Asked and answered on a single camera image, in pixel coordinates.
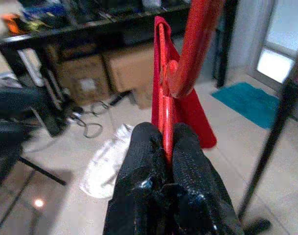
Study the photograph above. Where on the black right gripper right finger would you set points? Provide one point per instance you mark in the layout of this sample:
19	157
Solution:
192	166

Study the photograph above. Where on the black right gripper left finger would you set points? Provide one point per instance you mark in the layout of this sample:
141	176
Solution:
139	159

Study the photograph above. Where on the red cloth garment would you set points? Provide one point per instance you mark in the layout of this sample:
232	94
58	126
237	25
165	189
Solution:
192	117

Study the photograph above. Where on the red plastic hanger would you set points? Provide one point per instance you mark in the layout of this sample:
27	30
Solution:
200	36

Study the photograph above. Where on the white crumpled cloth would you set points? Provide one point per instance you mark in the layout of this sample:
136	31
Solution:
104	166

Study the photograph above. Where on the chrome and black clothes rack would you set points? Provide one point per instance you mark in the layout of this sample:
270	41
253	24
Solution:
268	149

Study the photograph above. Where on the teal floor mat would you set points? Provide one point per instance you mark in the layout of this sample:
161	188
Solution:
249	102

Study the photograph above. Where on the plain cardboard box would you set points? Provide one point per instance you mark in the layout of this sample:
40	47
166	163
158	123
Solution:
131	71

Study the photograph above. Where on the cardboard box with white label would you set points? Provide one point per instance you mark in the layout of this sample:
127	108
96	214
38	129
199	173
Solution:
73	71

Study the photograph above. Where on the white framed glass door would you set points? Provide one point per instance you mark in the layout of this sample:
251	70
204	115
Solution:
273	66

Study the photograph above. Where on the black office chair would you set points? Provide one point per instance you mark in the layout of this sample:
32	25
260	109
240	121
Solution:
9	110

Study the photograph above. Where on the black desk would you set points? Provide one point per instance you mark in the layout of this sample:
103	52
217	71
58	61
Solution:
65	31

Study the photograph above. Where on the orange object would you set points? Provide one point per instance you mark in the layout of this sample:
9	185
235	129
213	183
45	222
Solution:
13	24

